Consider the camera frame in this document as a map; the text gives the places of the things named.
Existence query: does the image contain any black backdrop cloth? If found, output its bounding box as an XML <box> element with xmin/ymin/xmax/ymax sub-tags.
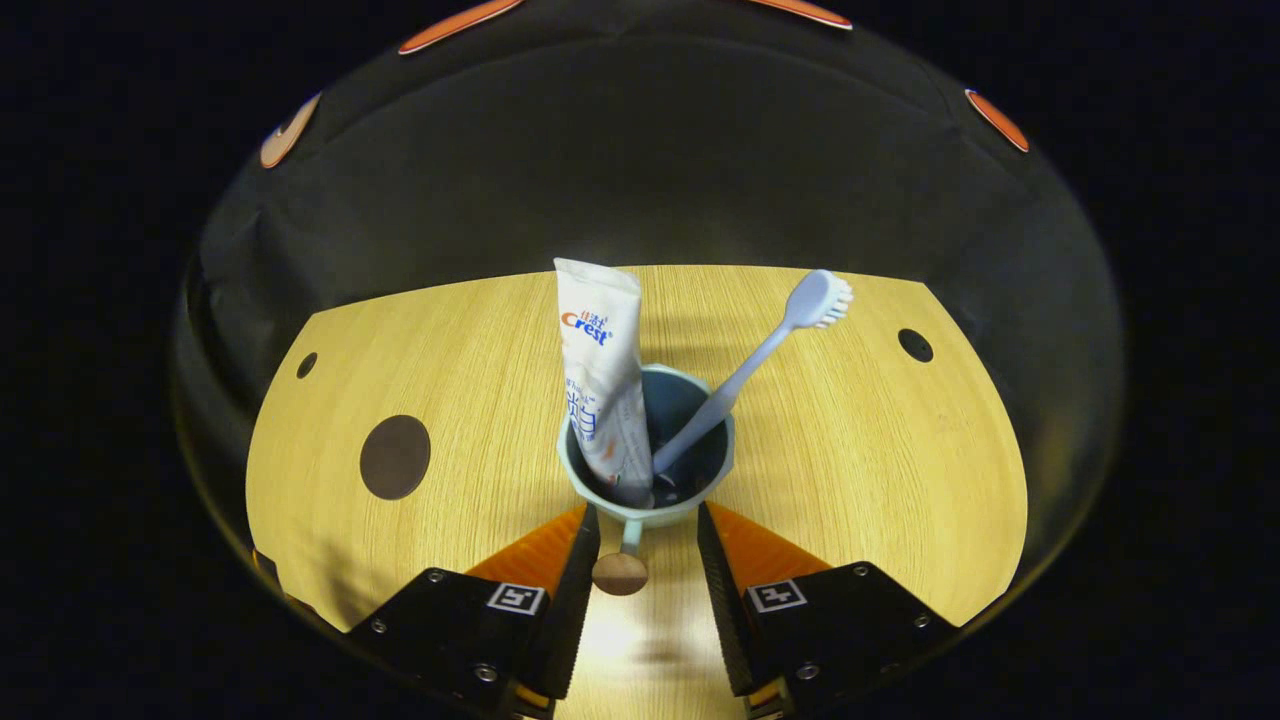
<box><xmin>170</xmin><ymin>0</ymin><xmax>1121</xmax><ymax>621</ymax></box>

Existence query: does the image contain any white toothpaste tube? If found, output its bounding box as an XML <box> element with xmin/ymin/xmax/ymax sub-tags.
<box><xmin>553</xmin><ymin>257</ymin><xmax>656</xmax><ymax>508</ymax></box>

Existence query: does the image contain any pale green cup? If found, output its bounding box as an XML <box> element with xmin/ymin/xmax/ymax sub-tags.
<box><xmin>556</xmin><ymin>363</ymin><xmax>736</xmax><ymax>598</ymax></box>

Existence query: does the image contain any dark brown round coaster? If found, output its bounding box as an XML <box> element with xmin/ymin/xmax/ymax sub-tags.
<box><xmin>359</xmin><ymin>415</ymin><xmax>432</xmax><ymax>501</ymax></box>

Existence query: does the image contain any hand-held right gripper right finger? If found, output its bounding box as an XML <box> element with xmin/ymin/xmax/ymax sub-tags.
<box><xmin>697</xmin><ymin>500</ymin><xmax>961</xmax><ymax>719</ymax></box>

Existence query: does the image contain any wooden desktop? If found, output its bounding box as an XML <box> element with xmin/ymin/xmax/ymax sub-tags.
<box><xmin>245</xmin><ymin>264</ymin><xmax>1029</xmax><ymax>720</ymax></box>

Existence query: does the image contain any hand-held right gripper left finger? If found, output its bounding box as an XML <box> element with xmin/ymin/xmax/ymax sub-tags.
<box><xmin>345</xmin><ymin>503</ymin><xmax>601</xmax><ymax>719</ymax></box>

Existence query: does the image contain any white toothbrush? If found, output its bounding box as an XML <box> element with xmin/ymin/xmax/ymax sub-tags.
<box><xmin>650</xmin><ymin>269</ymin><xmax>854</xmax><ymax>476</ymax></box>

